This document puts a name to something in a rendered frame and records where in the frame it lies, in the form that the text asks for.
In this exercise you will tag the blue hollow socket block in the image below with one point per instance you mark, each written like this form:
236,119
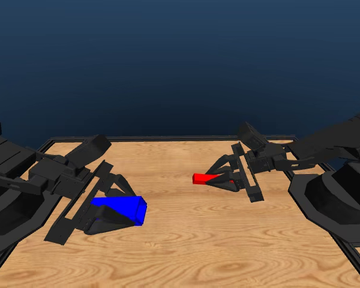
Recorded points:
135,207

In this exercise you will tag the thin red peg bar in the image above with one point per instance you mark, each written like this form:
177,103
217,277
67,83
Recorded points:
199,178

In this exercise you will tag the black table frame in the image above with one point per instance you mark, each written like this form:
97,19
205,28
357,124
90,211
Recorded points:
168,138

